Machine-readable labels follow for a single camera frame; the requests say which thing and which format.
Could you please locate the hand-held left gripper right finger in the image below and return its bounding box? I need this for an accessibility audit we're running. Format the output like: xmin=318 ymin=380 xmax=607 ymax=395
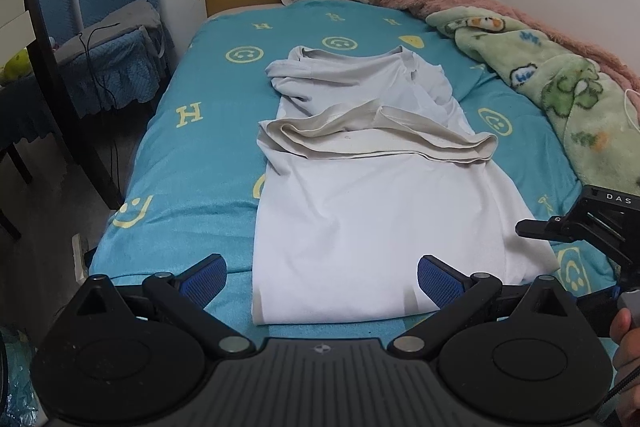
xmin=389 ymin=255 xmax=583 ymax=360

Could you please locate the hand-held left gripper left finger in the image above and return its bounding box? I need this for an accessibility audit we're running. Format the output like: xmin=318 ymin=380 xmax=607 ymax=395
xmin=75 ymin=254 xmax=256 ymax=360

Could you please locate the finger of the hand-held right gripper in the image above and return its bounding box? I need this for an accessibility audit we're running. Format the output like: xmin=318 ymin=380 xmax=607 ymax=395
xmin=515 ymin=213 xmax=632 ymax=265

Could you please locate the white t-shirt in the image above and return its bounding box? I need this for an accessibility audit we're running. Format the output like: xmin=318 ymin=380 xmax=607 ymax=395
xmin=251 ymin=45 xmax=560 ymax=326

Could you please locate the person's right hand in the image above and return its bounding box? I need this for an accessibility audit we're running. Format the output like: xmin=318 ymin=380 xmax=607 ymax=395
xmin=610 ymin=308 xmax=640 ymax=427

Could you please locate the white power strip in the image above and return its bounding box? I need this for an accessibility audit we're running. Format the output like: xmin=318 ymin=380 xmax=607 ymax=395
xmin=72 ymin=234 xmax=90 ymax=281

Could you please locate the green printed fleece blanket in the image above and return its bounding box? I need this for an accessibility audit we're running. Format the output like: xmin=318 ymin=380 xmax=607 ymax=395
xmin=426 ymin=5 xmax=640 ymax=196

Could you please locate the pink fluffy blanket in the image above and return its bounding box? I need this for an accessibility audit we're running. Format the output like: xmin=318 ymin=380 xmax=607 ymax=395
xmin=380 ymin=0 xmax=640 ymax=94

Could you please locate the chair with dark blue skirt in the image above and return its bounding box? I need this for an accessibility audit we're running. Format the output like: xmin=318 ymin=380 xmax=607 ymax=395
xmin=0 ymin=82 xmax=57 ymax=244

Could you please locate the grey cloth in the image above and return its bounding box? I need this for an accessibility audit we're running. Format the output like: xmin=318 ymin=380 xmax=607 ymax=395
xmin=52 ymin=0 xmax=164 ymax=64

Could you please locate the yellow-green soft toy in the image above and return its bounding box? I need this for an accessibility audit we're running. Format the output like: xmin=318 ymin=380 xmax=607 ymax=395
xmin=0 ymin=49 xmax=34 ymax=84

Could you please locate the white charger cable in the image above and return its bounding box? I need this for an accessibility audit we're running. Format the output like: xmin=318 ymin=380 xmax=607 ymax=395
xmin=622 ymin=89 xmax=640 ymax=134

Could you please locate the white table with dark frame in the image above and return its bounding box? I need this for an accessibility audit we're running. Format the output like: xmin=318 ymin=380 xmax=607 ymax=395
xmin=0 ymin=0 xmax=126 ymax=210

